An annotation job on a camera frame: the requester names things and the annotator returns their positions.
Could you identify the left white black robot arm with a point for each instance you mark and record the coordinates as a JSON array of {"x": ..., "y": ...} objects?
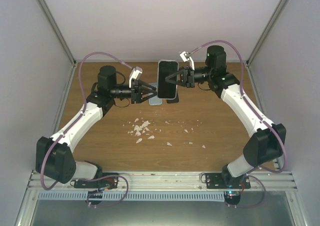
[{"x": 54, "y": 155}]

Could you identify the light blue phone case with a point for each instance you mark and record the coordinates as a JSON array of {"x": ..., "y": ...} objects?
[{"x": 155, "y": 101}]

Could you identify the aluminium corner post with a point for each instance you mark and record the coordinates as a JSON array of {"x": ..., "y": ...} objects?
[
  {"x": 52, "y": 22},
  {"x": 267, "y": 29}
]

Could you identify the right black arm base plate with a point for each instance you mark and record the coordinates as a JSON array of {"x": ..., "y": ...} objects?
[{"x": 215, "y": 181}]

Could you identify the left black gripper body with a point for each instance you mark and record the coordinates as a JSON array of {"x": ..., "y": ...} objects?
[{"x": 134, "y": 87}]

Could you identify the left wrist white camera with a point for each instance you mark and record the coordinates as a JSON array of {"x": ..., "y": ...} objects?
[{"x": 135, "y": 75}]

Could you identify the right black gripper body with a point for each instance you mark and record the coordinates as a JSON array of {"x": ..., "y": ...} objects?
[{"x": 189, "y": 75}]

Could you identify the black smartphone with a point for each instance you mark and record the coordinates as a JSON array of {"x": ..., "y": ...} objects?
[{"x": 173, "y": 101}]

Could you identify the aluminium front rail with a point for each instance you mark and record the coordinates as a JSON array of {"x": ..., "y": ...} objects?
[{"x": 194, "y": 181}]

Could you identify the wrist white camera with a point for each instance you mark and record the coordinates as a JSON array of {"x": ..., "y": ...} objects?
[
  {"x": 187, "y": 57},
  {"x": 135, "y": 75}
]

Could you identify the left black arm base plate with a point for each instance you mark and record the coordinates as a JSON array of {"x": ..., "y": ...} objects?
[{"x": 109, "y": 182}]

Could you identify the right aluminium corner post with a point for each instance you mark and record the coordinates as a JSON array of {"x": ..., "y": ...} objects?
[{"x": 267, "y": 29}]

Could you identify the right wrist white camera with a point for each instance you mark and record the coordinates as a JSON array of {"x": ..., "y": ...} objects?
[{"x": 187, "y": 57}]

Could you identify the grey slotted cable duct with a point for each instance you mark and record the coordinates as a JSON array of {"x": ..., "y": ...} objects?
[{"x": 196, "y": 196}]

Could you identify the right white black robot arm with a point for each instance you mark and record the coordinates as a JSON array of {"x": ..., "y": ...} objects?
[{"x": 267, "y": 140}]

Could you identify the white debris pile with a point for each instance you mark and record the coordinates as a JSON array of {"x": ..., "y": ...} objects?
[{"x": 140, "y": 130}]

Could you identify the left aluminium corner post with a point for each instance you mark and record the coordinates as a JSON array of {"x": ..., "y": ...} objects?
[{"x": 52, "y": 22}]

